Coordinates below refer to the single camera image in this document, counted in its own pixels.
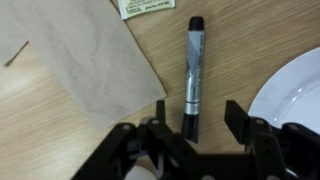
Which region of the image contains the yellow-green sachet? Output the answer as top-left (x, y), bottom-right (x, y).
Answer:
top-left (117, 0), bottom-right (176, 20)

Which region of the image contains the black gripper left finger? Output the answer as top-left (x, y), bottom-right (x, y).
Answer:
top-left (71, 100), bottom-right (197, 180)

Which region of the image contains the brown paper napkin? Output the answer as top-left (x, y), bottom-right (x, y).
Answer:
top-left (0, 0), bottom-right (166, 129)

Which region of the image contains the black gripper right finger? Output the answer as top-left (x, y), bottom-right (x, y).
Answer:
top-left (224, 100), bottom-right (320, 180)

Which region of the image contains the black and silver marker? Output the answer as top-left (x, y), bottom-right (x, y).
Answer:
top-left (181, 16), bottom-right (205, 143)

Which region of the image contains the white plate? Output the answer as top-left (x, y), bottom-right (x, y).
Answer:
top-left (248, 48), bottom-right (320, 133)

